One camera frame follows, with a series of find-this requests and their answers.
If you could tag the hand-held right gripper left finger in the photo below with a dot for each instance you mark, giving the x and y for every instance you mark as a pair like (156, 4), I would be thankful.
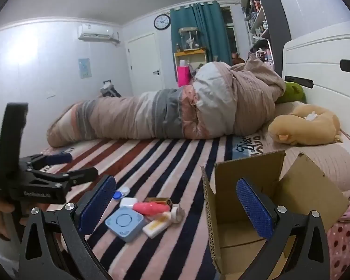
(97, 204)

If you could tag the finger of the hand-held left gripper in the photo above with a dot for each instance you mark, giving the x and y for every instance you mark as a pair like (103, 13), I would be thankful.
(81, 174)
(58, 158)

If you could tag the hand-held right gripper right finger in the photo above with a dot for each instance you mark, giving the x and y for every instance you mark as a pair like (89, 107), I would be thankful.
(253, 210)

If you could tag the blue white contact lens case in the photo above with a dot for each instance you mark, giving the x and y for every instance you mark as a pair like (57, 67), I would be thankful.
(123, 192)

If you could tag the white earbud case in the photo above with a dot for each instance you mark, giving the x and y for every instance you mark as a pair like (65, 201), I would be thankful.
(127, 202)

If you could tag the blue square device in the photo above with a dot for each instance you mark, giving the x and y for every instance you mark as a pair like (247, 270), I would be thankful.
(124, 224)

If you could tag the brown cardboard box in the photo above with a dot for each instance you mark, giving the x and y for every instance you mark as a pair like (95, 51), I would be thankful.
(227, 186)

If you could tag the pink bottle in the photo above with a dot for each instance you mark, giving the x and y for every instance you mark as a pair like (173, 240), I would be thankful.
(148, 208)

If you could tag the white case with yellow label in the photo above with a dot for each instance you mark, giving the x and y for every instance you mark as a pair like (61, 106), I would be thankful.
(154, 227)

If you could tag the small gold box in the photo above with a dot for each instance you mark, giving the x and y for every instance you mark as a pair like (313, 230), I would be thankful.
(160, 200)

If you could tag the small white bottle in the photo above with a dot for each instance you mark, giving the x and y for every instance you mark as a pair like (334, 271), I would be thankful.
(177, 213)

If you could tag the person's left hand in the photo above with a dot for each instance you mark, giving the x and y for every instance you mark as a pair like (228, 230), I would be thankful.
(0, 215)

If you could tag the rolled pink grey duvet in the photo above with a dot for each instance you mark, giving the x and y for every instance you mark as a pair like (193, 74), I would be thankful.
(134, 116)

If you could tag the striped blanket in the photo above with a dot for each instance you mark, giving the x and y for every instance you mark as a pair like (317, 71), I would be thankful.
(163, 157)

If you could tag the black and white bag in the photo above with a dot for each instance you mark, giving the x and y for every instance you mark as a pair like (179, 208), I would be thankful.
(109, 90)

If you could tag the beige ribbed pillow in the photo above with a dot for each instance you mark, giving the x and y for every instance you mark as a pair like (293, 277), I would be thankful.
(332, 163)

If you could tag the pink dotted sheet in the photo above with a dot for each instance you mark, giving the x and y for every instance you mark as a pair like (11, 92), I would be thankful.
(344, 239)

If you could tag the yellow plush toy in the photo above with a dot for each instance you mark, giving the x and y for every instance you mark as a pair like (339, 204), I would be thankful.
(306, 128)

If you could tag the green plush toy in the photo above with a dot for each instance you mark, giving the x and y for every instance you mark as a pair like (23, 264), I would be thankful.
(293, 92)

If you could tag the white door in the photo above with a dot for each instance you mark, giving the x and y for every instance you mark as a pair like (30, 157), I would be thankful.
(144, 64)

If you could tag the white air conditioner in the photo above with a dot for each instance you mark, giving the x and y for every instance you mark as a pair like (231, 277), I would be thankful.
(94, 32)

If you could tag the pink bag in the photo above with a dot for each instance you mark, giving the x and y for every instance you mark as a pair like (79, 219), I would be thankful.
(183, 75)

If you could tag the white headboard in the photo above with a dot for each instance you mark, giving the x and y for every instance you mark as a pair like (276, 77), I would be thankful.
(323, 64)

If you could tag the yellow side table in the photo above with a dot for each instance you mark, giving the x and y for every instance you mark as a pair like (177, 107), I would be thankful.
(189, 53)

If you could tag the glass display case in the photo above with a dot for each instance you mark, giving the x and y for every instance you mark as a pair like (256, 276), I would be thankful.
(189, 39)

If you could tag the window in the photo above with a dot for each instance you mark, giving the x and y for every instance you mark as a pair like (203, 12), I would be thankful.
(230, 32)

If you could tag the teal curtain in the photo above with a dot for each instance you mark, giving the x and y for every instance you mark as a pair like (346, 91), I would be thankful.
(204, 29)

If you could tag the dark tall shelf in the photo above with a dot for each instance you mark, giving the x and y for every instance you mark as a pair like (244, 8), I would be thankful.
(275, 11)

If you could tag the blue wall poster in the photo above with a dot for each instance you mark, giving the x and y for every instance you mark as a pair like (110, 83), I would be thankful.
(85, 68)

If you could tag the round wall clock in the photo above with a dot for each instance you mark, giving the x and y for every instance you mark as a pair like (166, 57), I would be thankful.
(162, 22)

